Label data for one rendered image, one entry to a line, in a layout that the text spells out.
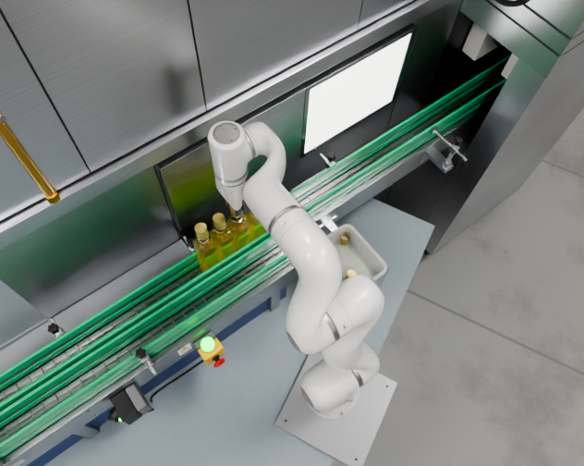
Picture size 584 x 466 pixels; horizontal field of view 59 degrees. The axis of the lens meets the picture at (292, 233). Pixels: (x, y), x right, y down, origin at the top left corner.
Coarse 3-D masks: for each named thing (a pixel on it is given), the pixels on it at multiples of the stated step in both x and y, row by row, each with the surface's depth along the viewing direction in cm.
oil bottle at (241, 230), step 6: (228, 222) 152; (240, 222) 151; (246, 222) 152; (234, 228) 151; (240, 228) 152; (246, 228) 154; (234, 234) 153; (240, 234) 154; (246, 234) 157; (240, 240) 158; (246, 240) 160; (240, 246) 161
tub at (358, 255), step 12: (348, 228) 181; (336, 240) 184; (360, 240) 179; (348, 252) 184; (360, 252) 183; (372, 252) 176; (348, 264) 181; (360, 264) 182; (372, 264) 180; (384, 264) 174; (372, 276) 180
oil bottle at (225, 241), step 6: (228, 228) 150; (216, 234) 149; (222, 234) 149; (228, 234) 150; (216, 240) 150; (222, 240) 150; (228, 240) 152; (234, 240) 155; (222, 246) 152; (228, 246) 155; (234, 246) 158; (222, 252) 156; (228, 252) 159; (222, 258) 159
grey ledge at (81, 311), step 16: (160, 256) 168; (176, 256) 169; (128, 272) 166; (144, 272) 166; (160, 272) 166; (112, 288) 163; (128, 288) 163; (80, 304) 160; (96, 304) 160; (48, 320) 158; (64, 320) 158; (80, 320) 158; (32, 336) 155; (48, 336) 155; (0, 352) 153; (16, 352) 153; (32, 352) 153; (0, 368) 151
